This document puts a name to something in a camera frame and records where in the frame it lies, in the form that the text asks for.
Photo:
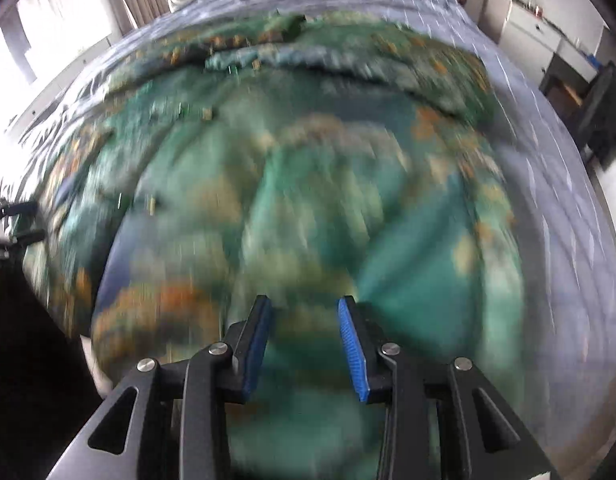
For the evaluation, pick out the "bright window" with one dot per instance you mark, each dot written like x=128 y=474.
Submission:
x=48 y=30

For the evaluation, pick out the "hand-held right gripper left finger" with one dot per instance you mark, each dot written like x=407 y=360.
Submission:
x=255 y=355

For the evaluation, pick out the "blue box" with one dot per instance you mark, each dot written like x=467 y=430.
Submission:
x=593 y=61

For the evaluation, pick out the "white window sill panel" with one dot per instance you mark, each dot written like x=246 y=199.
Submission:
x=53 y=85

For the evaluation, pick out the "green printed jacket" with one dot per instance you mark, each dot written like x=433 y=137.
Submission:
x=308 y=185

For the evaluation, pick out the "black chair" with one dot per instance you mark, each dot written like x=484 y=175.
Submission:
x=605 y=115

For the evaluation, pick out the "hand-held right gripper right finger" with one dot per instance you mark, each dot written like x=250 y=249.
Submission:
x=355 y=355

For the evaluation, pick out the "white desk with drawers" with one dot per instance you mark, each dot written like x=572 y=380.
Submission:
x=528 y=25

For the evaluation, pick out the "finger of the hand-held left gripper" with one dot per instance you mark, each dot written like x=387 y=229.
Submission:
x=15 y=210
x=25 y=236

